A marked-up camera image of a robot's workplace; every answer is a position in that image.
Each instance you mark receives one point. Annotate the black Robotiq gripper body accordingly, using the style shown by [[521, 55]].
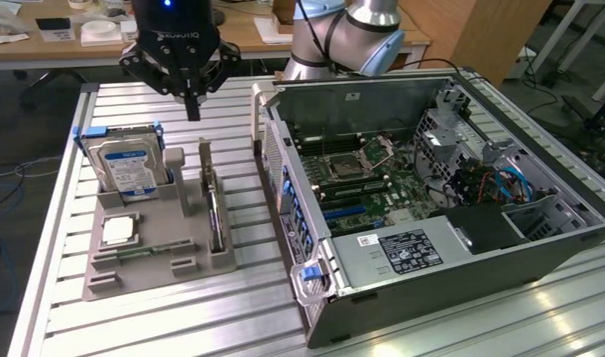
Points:
[[176, 33]]

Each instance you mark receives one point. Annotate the black graphics card with fan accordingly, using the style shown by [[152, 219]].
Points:
[[213, 215]]

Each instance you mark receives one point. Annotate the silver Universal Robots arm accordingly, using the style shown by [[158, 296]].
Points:
[[366, 22]]

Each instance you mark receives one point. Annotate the small white labelled box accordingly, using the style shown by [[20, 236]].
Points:
[[128, 31]]

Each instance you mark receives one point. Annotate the white box with bowl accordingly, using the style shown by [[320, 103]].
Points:
[[101, 33]]

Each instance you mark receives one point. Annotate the white paper stack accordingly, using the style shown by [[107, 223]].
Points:
[[272, 31]]

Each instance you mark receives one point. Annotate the wooden desk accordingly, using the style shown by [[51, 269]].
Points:
[[59, 50]]

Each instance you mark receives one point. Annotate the brown cardboard box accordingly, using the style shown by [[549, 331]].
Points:
[[285, 11]]

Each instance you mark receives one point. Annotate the black and white label box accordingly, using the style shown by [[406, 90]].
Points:
[[56, 29]]

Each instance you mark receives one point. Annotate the white tape roll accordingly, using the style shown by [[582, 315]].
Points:
[[79, 3]]

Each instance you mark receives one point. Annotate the black chair base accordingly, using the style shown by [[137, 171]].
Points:
[[32, 87]]

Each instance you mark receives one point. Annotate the white paper tag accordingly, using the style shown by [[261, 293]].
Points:
[[9, 38]]

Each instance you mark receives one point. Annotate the clear plastic bag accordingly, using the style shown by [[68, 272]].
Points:
[[4, 18]]

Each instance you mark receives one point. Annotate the hard disk in blue caddy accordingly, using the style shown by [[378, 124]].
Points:
[[126, 167]]

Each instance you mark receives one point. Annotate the CPU socket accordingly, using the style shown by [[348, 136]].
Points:
[[344, 166]]

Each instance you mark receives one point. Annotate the metal socket cover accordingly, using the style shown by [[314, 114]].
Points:
[[378, 148]]

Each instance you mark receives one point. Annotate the installed black RAM stick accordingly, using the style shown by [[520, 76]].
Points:
[[357, 190]]

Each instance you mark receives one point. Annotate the grey parts rack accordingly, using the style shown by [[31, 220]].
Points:
[[153, 228]]

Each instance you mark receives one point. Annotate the silver CPU chip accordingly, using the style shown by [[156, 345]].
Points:
[[117, 230]]

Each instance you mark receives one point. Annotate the blue expansion slot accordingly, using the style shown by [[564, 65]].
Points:
[[344, 212]]

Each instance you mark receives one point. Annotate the silver disk bay cage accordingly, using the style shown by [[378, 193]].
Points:
[[438, 141]]

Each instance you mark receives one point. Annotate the green motherboard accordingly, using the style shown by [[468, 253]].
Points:
[[396, 193]]

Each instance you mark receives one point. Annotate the green RAM stick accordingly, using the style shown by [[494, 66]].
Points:
[[138, 252]]

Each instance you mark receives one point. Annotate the wooden cabinet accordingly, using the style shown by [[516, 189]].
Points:
[[490, 37]]

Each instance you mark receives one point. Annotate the blue case latch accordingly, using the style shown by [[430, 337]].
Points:
[[310, 275]]

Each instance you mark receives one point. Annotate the grey power supply unit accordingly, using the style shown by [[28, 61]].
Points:
[[412, 249]]

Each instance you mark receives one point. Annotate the open grey PC case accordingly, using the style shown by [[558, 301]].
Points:
[[430, 294]]

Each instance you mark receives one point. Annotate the white desk frame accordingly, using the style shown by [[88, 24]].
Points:
[[565, 33]]

